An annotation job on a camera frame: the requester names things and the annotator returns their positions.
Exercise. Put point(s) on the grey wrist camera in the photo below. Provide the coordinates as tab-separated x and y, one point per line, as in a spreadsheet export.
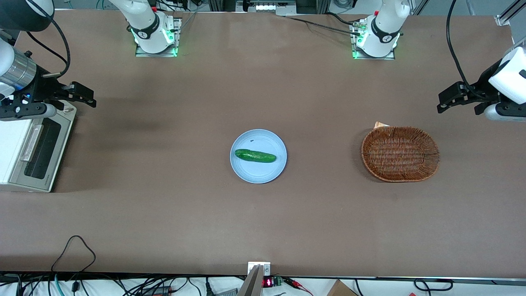
24	112
505	113

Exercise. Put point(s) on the brown oval wicker basket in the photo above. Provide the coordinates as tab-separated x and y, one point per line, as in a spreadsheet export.
400	154

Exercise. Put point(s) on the white toaster oven body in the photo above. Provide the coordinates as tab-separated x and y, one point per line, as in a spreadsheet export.
10	144

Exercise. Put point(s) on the orange paper tag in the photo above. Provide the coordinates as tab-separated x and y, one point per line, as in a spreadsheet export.
380	124

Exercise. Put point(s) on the silver equipment rack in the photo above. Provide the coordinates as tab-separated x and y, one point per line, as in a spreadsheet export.
267	7

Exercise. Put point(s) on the light blue round plate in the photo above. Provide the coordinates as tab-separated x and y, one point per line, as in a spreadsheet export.
259	172

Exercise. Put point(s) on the brown cardboard box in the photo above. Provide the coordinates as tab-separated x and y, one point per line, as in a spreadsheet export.
341	290

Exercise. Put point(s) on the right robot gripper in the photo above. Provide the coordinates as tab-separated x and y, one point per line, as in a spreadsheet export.
44	87

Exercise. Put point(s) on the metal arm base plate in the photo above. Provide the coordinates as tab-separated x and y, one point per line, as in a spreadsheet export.
177	37
390	58

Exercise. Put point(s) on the red digit display module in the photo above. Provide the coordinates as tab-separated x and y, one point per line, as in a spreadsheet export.
268	282

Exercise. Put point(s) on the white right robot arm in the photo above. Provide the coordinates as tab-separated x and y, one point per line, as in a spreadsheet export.
144	28

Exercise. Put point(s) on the green cucumber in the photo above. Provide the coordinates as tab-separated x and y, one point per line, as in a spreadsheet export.
254	156

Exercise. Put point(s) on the silver camera mount bracket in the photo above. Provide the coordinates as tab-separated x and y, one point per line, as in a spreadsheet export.
267	269

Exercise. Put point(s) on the black power adapter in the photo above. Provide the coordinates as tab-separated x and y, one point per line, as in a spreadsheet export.
158	291

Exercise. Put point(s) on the oven door with glass window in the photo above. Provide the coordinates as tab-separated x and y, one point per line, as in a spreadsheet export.
41	152

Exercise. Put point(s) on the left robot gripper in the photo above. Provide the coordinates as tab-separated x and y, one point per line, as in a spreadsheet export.
483	86

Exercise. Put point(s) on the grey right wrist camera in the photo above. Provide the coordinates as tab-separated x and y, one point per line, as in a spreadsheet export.
24	112

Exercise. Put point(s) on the grey aluminium mount bar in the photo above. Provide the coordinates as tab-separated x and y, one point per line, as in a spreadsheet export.
251	285

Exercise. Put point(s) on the aluminium frame rail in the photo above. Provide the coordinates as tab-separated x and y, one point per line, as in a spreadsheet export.
507	16

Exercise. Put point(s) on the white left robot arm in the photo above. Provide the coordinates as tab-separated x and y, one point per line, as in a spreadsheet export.
384	28

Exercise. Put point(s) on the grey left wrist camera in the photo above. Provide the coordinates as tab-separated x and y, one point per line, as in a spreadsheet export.
505	113

